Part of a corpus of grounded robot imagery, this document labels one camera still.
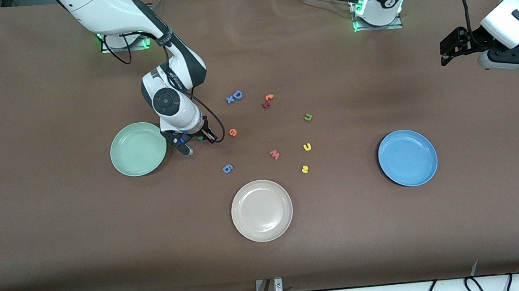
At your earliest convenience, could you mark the brown table cover sheet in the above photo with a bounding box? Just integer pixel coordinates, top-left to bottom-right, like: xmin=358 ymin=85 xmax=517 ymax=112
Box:
xmin=0 ymin=0 xmax=519 ymax=291

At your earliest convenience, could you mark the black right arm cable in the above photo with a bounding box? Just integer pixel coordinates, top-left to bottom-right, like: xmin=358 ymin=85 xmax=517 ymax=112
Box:
xmin=98 ymin=23 xmax=227 ymax=155

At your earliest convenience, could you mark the green plate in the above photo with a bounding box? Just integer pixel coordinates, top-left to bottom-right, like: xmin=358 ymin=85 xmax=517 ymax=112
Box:
xmin=107 ymin=120 xmax=171 ymax=180

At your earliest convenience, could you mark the beige plate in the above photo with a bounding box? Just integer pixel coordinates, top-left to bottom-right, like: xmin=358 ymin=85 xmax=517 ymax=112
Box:
xmin=228 ymin=176 xmax=297 ymax=245

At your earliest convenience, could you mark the blue plate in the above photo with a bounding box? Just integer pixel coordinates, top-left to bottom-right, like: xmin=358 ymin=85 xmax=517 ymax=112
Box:
xmin=376 ymin=127 xmax=440 ymax=190

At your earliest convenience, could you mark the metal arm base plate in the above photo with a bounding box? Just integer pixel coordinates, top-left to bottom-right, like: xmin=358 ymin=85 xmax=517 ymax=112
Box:
xmin=99 ymin=29 xmax=154 ymax=54
xmin=348 ymin=0 xmax=404 ymax=34

